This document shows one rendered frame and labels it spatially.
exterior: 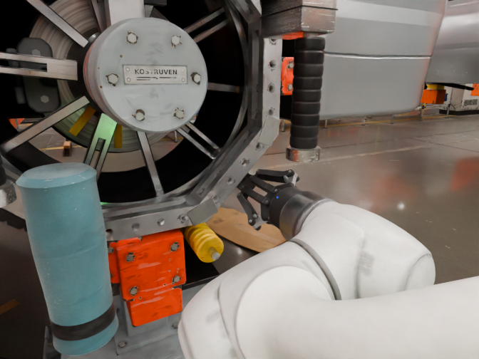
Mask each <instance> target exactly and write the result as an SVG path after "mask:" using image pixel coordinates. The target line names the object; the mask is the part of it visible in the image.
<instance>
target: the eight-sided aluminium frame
mask: <svg viewBox="0 0 479 359"><path fill-rule="evenodd" d="M231 1H232V3H233V4H234V5H235V6H236V8H237V9H238V11H239V12H240V13H241V15H242V16H243V17H244V19H245V20H246V21H247V23H248V108H247V125H246V127H245V128H244V129H243V130H242V132H241V133H240V134H239V135H238V136H237V137H236V139H235V140H234V141H233V142H232V144H231V145H230V146H229V147H228V148H227V149H226V150H225V152H224V153H223V154H222V156H221V157H220V158H219V160H218V161H216V163H215V164H214V165H213V166H212V168H211V169H210V170H209V171H208V173H207V174H206V175H205V176H204V177H203V178H202V180H201V181H200V182H199V183H198V185H197V186H196V187H195V188H194V190H193V191H191V193H190V194H189V195H185V196H180V197H172V198H168V199H160V200H155V201H151V202H143V203H138V204H131V205H126V206H122V207H114V208H109V209H102V213H103V220H104V225H105V230H106V229H111V230H110V231H107V232H105V234H106V241H115V240H123V239H131V238H134V237H138V236H144V235H148V234H154V233H158V232H162V231H167V230H171V229H177V228H181V227H187V226H191V225H193V226H196V225H198V224H201V223H205V222H208V221H209V220H210V218H211V217H212V216H213V215H214V214H215V213H217V212H218V209H219V208H220V206H221V205H222V204H223V202H224V201H225V200H226V198H228V197H229V195H230V194H231V193H232V191H233V190H234V189H235V187H236V186H237V185H238V184H239V183H240V182H241V181H242V179H243V178H244V176H245V175H246V174H247V173H248V172H249V171H250V170H251V168H252V167H253V166H254V164H255V163H256V162H257V161H258V159H259V158H260V157H261V156H262V155H263V154H264V152H265V151H266V150H267V148H268V147H271V146H272V143H273V141H274V140H275V139H276V137H277V136H278V135H279V124H280V122H281V120H280V119H279V106H280V88H281V69H282V39H272V40H271V39H270V38H262V37H261V20H262V19H260V17H262V2H260V0H231ZM258 63H259V66H258ZM270 63H271V65H269V64H270ZM269 87H270V90H269ZM2 167H3V168H4V169H5V173H6V178H7V179H8V180H12V181H13V183H14V188H15V191H16V200H15V201H14V202H12V203H10V204H8V205H6V206H4V207H1V208H2V209H5V210H6V211H8V212H11V213H12V214H15V215H16V216H18V217H21V218H22V219H25V216H24V208H23V203H22V198H21V192H20V190H19V188H18V187H17V185H16V180H17V179H18V178H20V176H21V175H22V174H21V173H20V172H17V171H16V170H14V169H12V168H11V167H9V166H7V165H5V164H4V163H3V164H2ZM213 198H214V199H213Z"/></svg>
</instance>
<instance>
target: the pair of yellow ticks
mask: <svg viewBox="0 0 479 359"><path fill-rule="evenodd" d="M95 111H96V110H94V109H93V108H92V107H91V106H88V107H87V108H86V110H85V111H84V112H83V114H82V115H81V116H80V117H79V119H78V120H77V121H76V123H75V124H74V125H73V127H72V128H71V129H70V130H69V132H70V133H71V134H73V135H75V136H77V134H78V133H79V132H80V131H81V129H82V128H83V127H84V125H85V124H86V123H87V122H88V121H89V119H90V118H91V117H92V115H93V114H94V112H95ZM114 148H123V140H122V125H119V124H118V125H117V128H116V130H115V133H114Z"/></svg>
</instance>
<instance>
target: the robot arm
mask: <svg viewBox="0 0 479 359"><path fill-rule="evenodd" d="M299 179H300V177H299V176H298V175H297V174H296V173H295V171H294V170H286V171H276V170H263V169H258V170H257V171H256V174H255V175H251V174H249V173H247V174H246V175H245V176H244V178H243V179H242V181H241V182H240V183H239V184H238V185H237V188H238V189H239V190H241V192H240V193H238V194H237V198H238V200H239V202H240V204H241V205H242V207H243V209H244V210H245V212H246V214H247V218H248V224H249V225H250V226H252V227H253V228H254V229H256V230H257V231H259V230H260V229H261V225H262V224H264V223H267V224H273V225H275V227H277V228H278V229H280V231H281V233H282V236H283V237H284V238H285V239H286V240H287V242H285V243H283V244H281V245H279V246H276V247H274V248H272V249H268V250H265V251H263V252H261V253H259V254H257V255H255V256H253V257H251V258H249V259H247V260H246V261H243V262H242V263H240V264H238V265H236V266H234V267H233V268H231V269H230V270H228V271H226V272H224V273H223V274H221V275H219V276H218V277H217V278H215V279H213V280H212V281H211V282H209V283H208V284H207V285H206V286H204V287H203V288H202V289H201V290H200V291H199V292H198V293H197V294H196V295H195V296H194V297H193V298H192V299H191V300H190V302H189V303H188V304H187V305H186V307H185V309H184V310H183V312H182V315H181V319H180V322H179V324H178V330H177V333H178V338H179V341H180V345H181V348H182V351H183V354H184V356H185V359H479V276H476V277H472V278H468V279H461V280H457V281H451V282H447V283H440V284H436V285H434V282H435V277H436V270H435V264H434V262H433V257H432V254H431V252H430V251H429V250H427V248H426V247H425V246H424V245H422V243H420V242H419V241H418V240H417V239H415V238H414V237H413V236H411V235H410V234H409V233H407V232H406V231H404V230H402V229H401V228H400V227H398V226H396V225H395V224H393V223H392V222H390V221H388V220H386V219H384V218H383V217H380V216H379V215H377V214H374V213H372V212H369V211H367V210H365V209H362V208H359V207H355V206H353V205H349V204H339V203H338V202H336V201H334V200H332V199H328V198H326V197H324V196H322V195H320V194H317V193H316V192H313V191H302V190H300V189H298V188H297V187H296V186H295V183H296V182H298V181H299ZM263 180H265V181H270V182H280V183H284V184H280V185H277V186H273V185H271V184H270V183H266V182H265V181H263ZM255 185H256V186H257V187H258V188H260V189H262V190H264V191H265V192H267V194H266V195H265V196H263V195H261V194H259V193H257V192H255V191H254V190H253V189H254V188H255V187H256V186H255ZM248 197H251V198H253V199H254V200H255V201H257V202H259V203H260V207H261V216H259V215H258V214H257V213H256V211H255V210H254V207H253V206H252V205H251V203H250V202H249V200H248Z"/></svg>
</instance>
